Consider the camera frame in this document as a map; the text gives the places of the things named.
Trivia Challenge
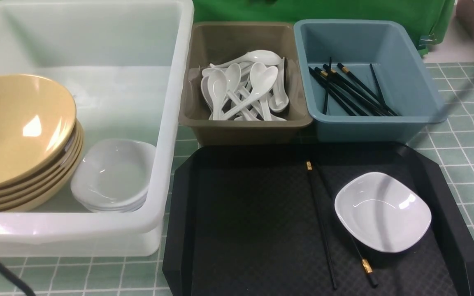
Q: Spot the white square dish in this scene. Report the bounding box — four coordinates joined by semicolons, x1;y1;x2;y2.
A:
334;171;432;253

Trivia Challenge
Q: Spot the black chopstick gold band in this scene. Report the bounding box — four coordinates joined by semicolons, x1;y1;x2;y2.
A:
314;161;379;289

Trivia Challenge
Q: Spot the tan noodle bowl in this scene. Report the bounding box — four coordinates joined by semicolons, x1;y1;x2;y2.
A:
0;74;77;187

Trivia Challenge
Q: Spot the white ceramic soup spoon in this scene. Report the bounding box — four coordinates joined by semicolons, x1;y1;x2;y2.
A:
207;69;228;120

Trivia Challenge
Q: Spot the thin black chopstick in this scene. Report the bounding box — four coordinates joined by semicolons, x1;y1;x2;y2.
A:
305;160;338;290

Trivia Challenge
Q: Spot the stacked tan bowl top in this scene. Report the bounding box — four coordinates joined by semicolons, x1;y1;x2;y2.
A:
0;120;81;195

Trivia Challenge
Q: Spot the stacked tan bowl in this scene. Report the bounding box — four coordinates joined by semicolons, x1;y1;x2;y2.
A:
0;128;84;202
0;132;84;212
0;120;81;195
0;142;84;212

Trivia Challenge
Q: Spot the stacked tan bowl bottom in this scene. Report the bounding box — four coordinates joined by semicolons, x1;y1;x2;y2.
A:
0;142;84;212

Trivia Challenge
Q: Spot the white spoon centre pile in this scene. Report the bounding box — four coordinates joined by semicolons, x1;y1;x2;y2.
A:
222;62;278;120

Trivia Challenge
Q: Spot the white spoon left pile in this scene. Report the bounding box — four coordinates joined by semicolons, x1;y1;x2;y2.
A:
201;76;213;112

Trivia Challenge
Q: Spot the white spoon right pile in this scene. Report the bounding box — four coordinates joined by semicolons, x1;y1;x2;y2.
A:
268;57;289;113

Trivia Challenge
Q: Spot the black serving tray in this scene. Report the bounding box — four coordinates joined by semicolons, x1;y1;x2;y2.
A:
162;142;474;296

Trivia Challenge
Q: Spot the white spoon upright pile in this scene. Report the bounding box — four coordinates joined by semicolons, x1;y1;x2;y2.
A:
225;63;258;120

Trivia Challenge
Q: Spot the white spoon top of pile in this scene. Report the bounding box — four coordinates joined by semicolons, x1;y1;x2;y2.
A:
209;49;282;69

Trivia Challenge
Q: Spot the upright black chopstick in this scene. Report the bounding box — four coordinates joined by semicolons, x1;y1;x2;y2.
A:
323;56;332;114

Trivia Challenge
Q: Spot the brown plastic bin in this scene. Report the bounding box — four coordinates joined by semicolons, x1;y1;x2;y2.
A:
178;22;313;146

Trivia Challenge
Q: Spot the black chopstick in bin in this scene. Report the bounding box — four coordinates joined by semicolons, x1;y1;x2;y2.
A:
308;66;357;116

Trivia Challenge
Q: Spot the stacked white dish top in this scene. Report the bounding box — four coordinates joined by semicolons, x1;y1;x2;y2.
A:
71;139;156;213

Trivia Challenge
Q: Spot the large white plastic tub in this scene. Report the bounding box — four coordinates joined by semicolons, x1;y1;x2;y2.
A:
0;0;194;257

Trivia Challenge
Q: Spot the black chopstick gold tip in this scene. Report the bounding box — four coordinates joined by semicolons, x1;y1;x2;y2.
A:
337;62;398;116

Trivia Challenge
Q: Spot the black chopstick far right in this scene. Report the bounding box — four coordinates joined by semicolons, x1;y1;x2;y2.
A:
370;63;387;106

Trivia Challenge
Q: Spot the blue plastic bin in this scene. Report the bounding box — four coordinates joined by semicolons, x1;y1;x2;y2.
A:
294;19;448;143

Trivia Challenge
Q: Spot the blue binder clip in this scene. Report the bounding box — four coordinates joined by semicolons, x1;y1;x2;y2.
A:
416;34;437;51

